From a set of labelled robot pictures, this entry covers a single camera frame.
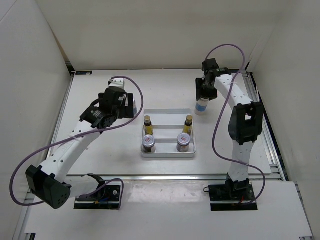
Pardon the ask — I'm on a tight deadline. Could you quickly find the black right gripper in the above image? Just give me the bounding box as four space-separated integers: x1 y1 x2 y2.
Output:
195 77 218 102

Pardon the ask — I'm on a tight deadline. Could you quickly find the blue-label salt shaker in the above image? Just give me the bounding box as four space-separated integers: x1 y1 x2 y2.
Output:
194 98 210 116
133 98 138 117

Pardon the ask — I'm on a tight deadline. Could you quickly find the yellow-label sauce bottle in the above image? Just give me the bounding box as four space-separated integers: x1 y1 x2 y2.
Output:
182 114 193 136
144 115 154 135

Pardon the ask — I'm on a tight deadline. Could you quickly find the white-lid spice jar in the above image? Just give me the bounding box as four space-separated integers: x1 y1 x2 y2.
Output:
176 132 191 153
141 134 156 153

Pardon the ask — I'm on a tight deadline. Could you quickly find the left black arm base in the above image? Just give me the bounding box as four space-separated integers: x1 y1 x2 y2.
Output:
74 173 125 210

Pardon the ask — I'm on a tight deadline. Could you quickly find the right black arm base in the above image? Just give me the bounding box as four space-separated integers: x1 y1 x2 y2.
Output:
203 180 258 212

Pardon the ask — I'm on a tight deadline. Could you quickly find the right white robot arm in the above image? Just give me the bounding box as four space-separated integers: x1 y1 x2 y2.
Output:
195 58 264 200

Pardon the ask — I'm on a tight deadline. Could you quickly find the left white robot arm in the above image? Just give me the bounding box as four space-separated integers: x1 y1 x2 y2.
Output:
25 86 134 209

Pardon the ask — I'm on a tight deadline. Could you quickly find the white divided tray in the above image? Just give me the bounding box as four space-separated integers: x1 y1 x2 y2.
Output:
141 108 197 159

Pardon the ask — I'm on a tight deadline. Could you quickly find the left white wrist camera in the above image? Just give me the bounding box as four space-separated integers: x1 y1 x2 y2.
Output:
108 78 125 89

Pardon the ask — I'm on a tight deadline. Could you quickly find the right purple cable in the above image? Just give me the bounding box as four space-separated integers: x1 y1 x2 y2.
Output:
206 44 266 206

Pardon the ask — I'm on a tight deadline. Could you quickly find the purple cable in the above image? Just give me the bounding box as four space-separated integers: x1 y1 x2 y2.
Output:
206 44 266 206
11 75 144 206

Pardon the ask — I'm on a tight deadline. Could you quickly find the aluminium table edge rail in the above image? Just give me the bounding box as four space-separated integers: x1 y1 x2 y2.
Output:
27 172 261 187

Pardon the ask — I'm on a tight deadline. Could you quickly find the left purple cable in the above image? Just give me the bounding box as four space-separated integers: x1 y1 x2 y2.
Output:
11 75 144 206

